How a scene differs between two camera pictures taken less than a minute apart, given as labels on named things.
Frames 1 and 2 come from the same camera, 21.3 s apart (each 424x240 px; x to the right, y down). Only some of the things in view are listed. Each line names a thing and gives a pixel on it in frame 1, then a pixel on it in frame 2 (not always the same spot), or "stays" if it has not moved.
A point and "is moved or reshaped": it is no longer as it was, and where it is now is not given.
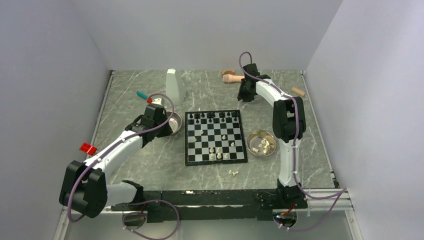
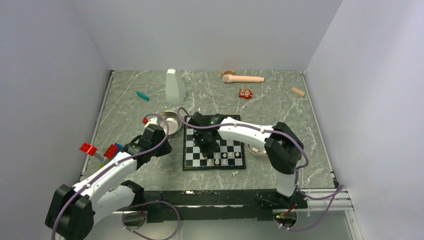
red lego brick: x=88 y=148 stays
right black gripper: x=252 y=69 → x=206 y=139
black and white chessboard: x=214 y=137 is moved or reshaped
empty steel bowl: x=178 y=118 stays
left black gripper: x=168 y=131 → x=167 y=148
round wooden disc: x=228 y=72 stays
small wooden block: x=298 y=91 stays
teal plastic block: x=142 y=95 stays
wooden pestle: x=228 y=78 stays
